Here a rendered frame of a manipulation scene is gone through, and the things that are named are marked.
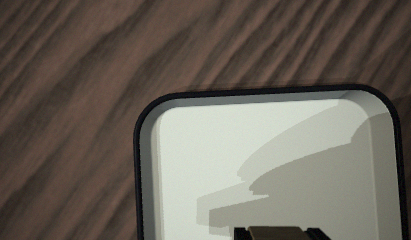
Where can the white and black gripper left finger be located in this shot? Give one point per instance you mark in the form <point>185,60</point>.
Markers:
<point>240,233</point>

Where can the wooden block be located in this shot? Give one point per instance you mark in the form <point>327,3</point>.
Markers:
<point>277,233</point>

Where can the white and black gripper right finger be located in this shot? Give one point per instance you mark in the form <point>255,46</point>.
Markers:
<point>316,234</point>

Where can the white tray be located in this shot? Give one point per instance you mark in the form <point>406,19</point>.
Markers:
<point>327,157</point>

